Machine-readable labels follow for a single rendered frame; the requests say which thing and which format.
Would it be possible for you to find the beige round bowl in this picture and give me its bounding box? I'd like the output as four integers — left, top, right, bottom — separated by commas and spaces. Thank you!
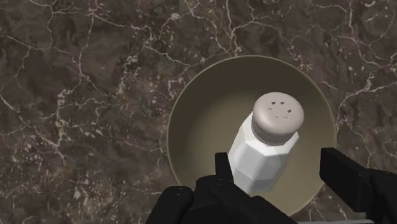
166, 55, 338, 217

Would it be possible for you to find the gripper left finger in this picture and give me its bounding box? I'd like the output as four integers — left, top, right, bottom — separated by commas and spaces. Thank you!
145, 151, 297, 224

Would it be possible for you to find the white salt shaker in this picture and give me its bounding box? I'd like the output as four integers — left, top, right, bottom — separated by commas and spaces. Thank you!
227, 92, 305, 194

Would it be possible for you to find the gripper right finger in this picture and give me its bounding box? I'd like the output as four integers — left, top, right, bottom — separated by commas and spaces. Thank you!
319, 147, 397, 224

